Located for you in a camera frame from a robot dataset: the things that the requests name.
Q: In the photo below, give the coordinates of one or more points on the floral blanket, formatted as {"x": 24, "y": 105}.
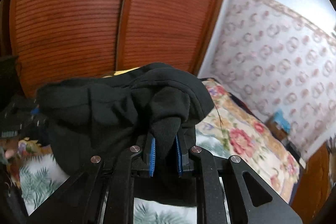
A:
{"x": 236, "y": 134}

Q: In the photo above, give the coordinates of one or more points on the wooden cabinet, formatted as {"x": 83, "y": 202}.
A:
{"x": 315, "y": 187}

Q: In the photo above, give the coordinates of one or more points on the palm leaf bed sheet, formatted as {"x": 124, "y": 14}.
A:
{"x": 39, "y": 182}

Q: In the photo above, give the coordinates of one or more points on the black zip pocket pants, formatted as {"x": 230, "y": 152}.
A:
{"x": 105, "y": 108}

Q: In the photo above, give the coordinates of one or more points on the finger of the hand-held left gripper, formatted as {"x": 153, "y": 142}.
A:
{"x": 35, "y": 110}

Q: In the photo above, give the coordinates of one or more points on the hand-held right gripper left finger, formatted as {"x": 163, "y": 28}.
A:
{"x": 152, "y": 158}

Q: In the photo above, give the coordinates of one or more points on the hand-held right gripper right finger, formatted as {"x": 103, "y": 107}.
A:
{"x": 179, "y": 158}

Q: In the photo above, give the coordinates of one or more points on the circle patterned curtain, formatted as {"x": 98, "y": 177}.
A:
{"x": 275, "y": 56}

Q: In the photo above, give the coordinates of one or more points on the blue plastic bag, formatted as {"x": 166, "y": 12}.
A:
{"x": 282, "y": 120}

